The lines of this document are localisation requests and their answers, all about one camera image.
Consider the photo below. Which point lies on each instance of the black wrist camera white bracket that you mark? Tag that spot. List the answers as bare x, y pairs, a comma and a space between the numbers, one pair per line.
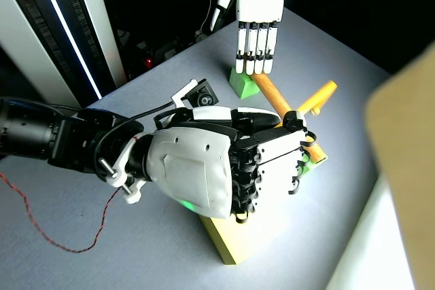
204, 100

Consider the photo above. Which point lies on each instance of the grey table cloth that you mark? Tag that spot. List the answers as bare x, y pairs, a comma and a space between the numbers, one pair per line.
136, 252

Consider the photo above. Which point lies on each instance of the orange wooden dowel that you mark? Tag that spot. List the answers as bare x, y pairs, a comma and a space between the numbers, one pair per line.
272, 94

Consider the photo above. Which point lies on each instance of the yellow wooden block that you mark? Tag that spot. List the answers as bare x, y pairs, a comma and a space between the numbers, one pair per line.
231, 246

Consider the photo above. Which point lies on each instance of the yellow toy hacksaw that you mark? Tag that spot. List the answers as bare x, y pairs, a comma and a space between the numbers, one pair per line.
319, 98

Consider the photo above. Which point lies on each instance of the black device with red light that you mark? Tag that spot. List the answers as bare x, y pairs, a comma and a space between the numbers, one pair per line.
153, 57

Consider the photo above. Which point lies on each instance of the tan board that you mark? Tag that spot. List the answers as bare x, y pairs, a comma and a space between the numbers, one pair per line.
408, 167

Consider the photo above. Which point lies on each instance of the green wooden support block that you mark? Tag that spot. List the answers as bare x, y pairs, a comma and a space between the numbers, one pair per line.
243, 86
314, 166

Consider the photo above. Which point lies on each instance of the white metal column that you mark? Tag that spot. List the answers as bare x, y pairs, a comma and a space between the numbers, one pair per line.
20, 38

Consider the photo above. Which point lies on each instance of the white backdrop sheet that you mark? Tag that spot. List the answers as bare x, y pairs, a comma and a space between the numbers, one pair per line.
367, 252

